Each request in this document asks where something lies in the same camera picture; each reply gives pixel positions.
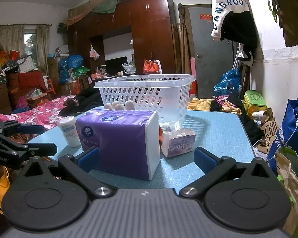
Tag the black clothing pile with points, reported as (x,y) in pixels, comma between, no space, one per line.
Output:
(87,99)

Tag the clear plastic bag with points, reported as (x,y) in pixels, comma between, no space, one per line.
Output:
(171,126)

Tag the white lettered sweater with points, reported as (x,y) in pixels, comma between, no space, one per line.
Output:
(219,10)

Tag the dark floral clothes pile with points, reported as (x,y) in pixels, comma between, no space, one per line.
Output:
(226,104)

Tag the green cloth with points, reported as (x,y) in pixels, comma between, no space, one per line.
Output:
(109,3)

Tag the pink floral blanket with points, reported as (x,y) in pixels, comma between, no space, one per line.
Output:
(34,112)

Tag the black monitor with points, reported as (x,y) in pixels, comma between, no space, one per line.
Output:
(116,65)

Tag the grey door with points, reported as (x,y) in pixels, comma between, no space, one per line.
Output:
(203,44)

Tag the white drying rack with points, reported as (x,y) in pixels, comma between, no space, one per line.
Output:
(236,57)

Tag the pink board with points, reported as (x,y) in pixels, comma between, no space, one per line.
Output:
(193,68)

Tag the white plastic bag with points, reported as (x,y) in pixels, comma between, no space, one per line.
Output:
(94,52)

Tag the patterned curtain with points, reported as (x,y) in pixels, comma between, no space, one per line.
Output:
(7,39)
(42,47)

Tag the white cotton pad roll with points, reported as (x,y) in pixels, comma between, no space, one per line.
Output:
(69,131)

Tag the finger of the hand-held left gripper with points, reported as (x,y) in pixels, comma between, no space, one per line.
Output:
(34,148)
(29,129)

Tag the wooden planks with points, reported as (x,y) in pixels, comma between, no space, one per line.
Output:
(183,42)

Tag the blue plastic bag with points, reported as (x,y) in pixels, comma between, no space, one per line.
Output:
(228,81)

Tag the red cloth covered cabinet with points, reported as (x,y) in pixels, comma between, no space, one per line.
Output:
(27,80)

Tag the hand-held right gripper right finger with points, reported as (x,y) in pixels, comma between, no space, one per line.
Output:
(206,159)

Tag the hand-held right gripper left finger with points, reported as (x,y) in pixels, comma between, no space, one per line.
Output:
(89,157)

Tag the black hanging garment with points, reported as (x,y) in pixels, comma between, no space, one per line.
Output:
(238,27)

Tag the blue shopping bag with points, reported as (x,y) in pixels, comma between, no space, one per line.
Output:
(288,129)

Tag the printed brown paper bag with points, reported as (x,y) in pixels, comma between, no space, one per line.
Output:
(270,129)

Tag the yellow orange blanket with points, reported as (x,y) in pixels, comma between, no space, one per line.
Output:
(201,104)

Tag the pile of blue bags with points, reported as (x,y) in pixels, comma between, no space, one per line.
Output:
(69,64)

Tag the brown wooden wardrobe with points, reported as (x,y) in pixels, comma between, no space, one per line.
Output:
(149,29)

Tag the beige lumpy object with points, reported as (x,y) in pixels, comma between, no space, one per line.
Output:
(119,105)

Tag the green box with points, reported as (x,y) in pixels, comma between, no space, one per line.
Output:
(254,100)

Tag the purple tissue pack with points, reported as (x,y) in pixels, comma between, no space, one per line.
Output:
(114,143)

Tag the small pink tissue packet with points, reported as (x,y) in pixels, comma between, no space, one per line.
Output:
(178,143)

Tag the red door sign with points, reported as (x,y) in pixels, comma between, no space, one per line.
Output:
(206,16)

